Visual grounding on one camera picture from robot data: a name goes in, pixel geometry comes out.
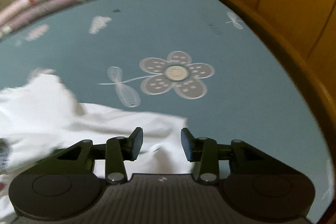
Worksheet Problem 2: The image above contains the teal floral bed sheet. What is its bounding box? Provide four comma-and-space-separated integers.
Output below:
1, 0, 327, 223

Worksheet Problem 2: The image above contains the wooden headboard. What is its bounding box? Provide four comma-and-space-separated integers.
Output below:
180, 0, 336, 224

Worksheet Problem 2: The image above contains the white printed long-sleeve shirt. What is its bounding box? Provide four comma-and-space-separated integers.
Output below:
1, 70, 193, 223

